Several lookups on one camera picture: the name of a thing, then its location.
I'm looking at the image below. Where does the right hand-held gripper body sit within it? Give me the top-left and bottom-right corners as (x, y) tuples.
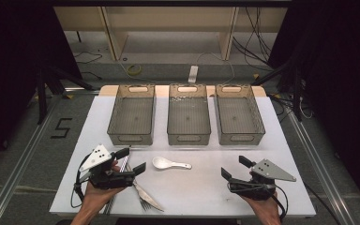
(228, 158), (297, 202)

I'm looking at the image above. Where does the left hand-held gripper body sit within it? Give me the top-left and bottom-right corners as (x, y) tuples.
(79, 143), (136, 189)

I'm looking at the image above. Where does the metal chopstick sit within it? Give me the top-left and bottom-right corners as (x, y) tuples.
(106, 155), (130, 216)
(103, 156), (128, 216)

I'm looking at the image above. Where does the white ceramic spoon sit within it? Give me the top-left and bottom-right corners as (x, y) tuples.
(152, 156), (193, 171)

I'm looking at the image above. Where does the metal table knife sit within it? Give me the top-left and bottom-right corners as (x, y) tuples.
(133, 181), (166, 213)

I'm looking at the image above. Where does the metal fork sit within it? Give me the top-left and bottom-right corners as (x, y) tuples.
(132, 182), (154, 211)

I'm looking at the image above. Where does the clear grey plastic bin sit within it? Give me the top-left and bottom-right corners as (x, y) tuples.
(106, 83), (156, 146)
(166, 83), (212, 146)
(215, 83), (266, 146)

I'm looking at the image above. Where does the person's left hand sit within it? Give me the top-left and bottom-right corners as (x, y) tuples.
(82, 160), (128, 216)

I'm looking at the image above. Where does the person's right hand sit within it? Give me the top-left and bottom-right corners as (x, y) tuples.
(241, 190), (283, 225)

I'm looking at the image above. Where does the white table sheet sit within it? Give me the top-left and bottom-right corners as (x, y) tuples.
(49, 94), (317, 218)

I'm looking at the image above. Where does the black metal stand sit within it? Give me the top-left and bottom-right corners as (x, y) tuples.
(36, 64), (95, 126)
(251, 59), (304, 122)

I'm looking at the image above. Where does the white power strip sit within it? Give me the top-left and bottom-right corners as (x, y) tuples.
(187, 65), (199, 84)

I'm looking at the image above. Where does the light wooden shelf unit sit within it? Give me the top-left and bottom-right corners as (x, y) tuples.
(53, 6), (289, 62)

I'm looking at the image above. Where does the aluminium floor rail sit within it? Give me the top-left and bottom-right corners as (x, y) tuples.
(285, 107), (355, 225)
(0, 93), (64, 225)

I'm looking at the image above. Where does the yellow-green cable coil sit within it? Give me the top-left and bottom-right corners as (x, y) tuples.
(127, 64), (143, 77)

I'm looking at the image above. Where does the white floor cable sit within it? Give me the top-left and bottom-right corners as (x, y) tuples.
(196, 51), (236, 84)

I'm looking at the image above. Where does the thin black floor cable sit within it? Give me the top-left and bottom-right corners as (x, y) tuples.
(73, 51), (103, 65)

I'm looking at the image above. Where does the black cable bundle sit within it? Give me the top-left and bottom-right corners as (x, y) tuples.
(232, 7), (275, 71)

